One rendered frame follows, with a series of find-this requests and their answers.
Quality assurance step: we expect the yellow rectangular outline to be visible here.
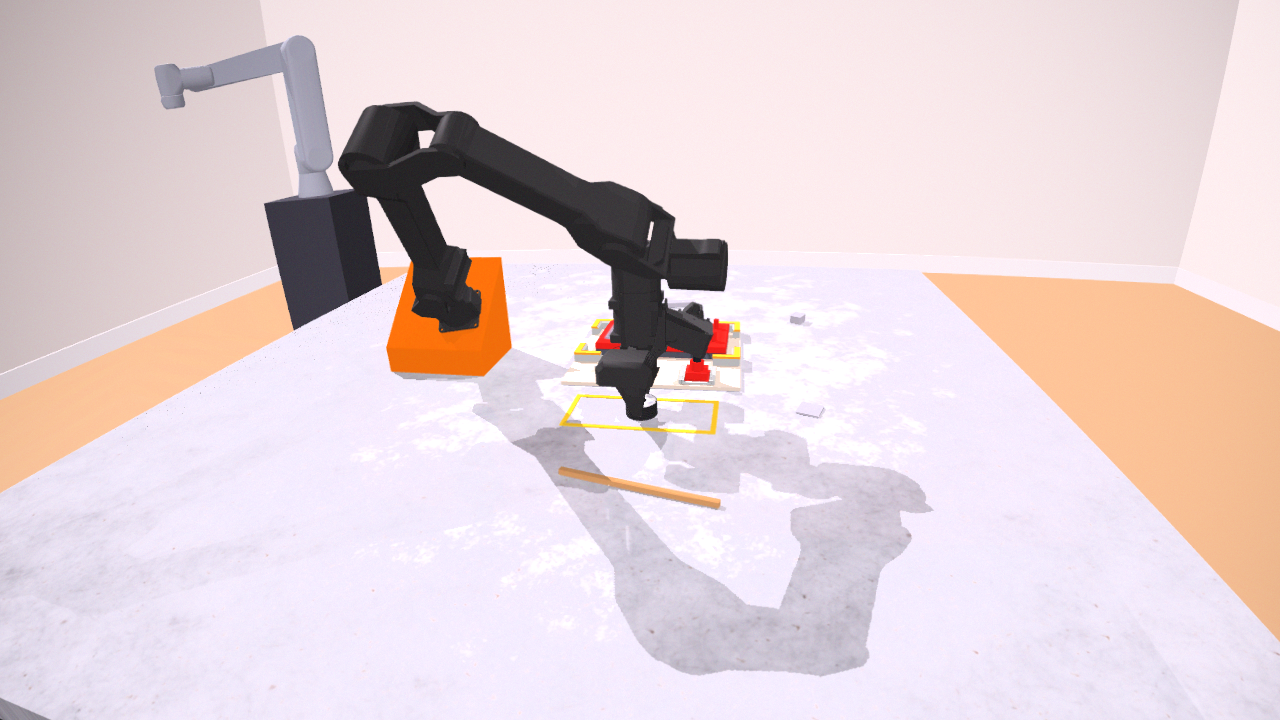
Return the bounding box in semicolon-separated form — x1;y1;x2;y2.
561;395;719;436

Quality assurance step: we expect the orange wooden stick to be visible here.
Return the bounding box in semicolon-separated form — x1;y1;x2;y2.
558;468;721;509

